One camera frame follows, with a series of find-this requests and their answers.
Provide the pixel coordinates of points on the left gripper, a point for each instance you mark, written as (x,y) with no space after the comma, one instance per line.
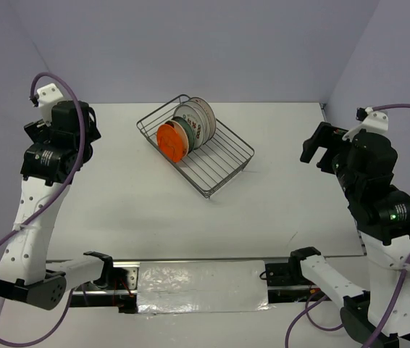
(38,131)

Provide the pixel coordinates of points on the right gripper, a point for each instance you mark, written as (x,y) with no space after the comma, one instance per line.
(325,134)

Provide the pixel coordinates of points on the orange plastic plate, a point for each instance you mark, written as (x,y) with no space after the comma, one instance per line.
(169,142)

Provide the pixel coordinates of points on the white plate red characters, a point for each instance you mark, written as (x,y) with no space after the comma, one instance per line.
(195,122)

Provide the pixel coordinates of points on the beige plate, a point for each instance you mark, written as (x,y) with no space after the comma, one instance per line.
(183,136)

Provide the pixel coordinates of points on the blue patterned plate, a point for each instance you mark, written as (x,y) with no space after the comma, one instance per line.
(209,112)

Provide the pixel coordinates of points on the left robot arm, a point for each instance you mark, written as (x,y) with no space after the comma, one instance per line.
(25,275)

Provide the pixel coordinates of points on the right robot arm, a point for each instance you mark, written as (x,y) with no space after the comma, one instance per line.
(380,315)

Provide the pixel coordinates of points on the silver foil tape strip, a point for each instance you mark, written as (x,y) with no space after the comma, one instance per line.
(201,287)

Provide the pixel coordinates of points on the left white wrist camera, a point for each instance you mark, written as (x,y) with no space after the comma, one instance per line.
(45,99)

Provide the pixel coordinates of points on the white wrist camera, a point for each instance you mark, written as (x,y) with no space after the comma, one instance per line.
(45,99)
(370,121)

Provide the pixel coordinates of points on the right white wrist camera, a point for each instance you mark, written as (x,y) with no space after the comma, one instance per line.
(370,121)

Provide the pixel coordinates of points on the grey wire dish rack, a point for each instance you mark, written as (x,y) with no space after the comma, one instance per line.
(211,166)

